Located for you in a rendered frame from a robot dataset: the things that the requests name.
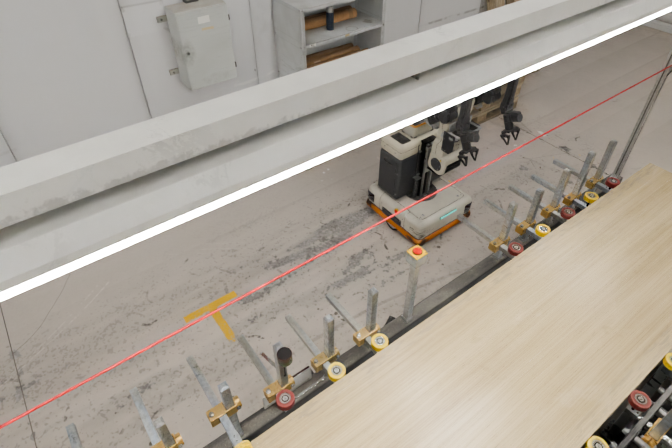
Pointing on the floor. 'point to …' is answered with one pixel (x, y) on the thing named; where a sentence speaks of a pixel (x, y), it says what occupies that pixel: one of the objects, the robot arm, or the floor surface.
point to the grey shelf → (309, 40)
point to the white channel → (301, 105)
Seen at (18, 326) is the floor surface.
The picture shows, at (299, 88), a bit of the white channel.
